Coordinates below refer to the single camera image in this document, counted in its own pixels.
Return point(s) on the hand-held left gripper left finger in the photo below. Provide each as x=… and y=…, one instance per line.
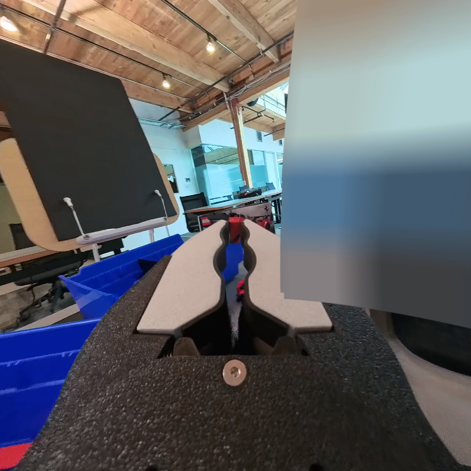
x=184, y=283

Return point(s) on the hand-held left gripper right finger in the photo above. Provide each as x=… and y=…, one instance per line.
x=272, y=290

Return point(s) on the red lego assembly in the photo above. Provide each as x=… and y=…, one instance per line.
x=235, y=230

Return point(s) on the small blue plastic bin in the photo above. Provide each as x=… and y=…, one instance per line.
x=33, y=375

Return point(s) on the pile of red lego pieces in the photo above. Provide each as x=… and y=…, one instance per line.
x=13, y=456

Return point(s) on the partly built lego car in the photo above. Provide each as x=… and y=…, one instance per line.
x=241, y=290

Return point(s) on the lego set box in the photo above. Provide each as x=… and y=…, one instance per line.
x=211, y=220

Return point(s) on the black office chair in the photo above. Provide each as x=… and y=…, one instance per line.
x=193, y=209
x=44, y=268

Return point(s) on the large blue divided bin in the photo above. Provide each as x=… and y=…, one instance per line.
x=110, y=272

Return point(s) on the white rolled tube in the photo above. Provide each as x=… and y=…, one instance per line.
x=121, y=230

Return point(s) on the long white office table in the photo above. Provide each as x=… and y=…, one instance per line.
x=228, y=204

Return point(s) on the black bag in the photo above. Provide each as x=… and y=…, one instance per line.
x=251, y=192

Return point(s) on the black phone sign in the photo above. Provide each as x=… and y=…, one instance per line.
x=170, y=178

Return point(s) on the wooden edge table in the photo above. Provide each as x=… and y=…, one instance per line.
x=22, y=255

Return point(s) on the black honeycomb wrist rest pad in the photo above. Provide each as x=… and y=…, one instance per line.
x=434, y=346

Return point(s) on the wood framed black board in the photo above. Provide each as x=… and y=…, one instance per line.
x=73, y=147

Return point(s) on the ceiling track spotlight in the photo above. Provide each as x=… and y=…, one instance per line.
x=210, y=46
x=7, y=24
x=166, y=82

